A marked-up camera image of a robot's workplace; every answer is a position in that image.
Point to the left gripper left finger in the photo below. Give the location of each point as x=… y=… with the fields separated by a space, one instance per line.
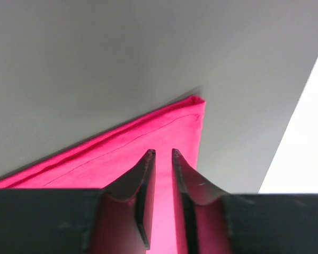
x=114 y=219

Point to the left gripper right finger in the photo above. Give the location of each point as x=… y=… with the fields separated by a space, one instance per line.
x=211 y=220

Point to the pink t shirt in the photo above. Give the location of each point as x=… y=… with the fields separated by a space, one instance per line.
x=99 y=161

